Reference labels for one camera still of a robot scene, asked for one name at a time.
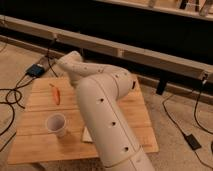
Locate black cable left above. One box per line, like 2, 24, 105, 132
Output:
0, 39, 59, 153

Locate black cable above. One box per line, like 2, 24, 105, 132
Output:
162, 78, 213, 171
0, 39, 59, 153

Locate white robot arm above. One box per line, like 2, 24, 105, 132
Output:
56, 51, 155, 171

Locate white rectangular block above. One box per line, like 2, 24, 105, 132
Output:
82, 128, 93, 143

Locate long wooden beam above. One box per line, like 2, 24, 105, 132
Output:
0, 14, 213, 79

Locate black cable right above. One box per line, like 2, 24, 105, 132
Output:
162, 78, 213, 171

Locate wooden table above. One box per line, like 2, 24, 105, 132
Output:
8, 77, 159, 164

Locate black power adapter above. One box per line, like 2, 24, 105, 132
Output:
185, 134, 201, 150

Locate orange carrot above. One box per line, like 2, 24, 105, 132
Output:
50, 84, 60, 105

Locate blue electronics box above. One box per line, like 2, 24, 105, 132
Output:
26, 64, 45, 77

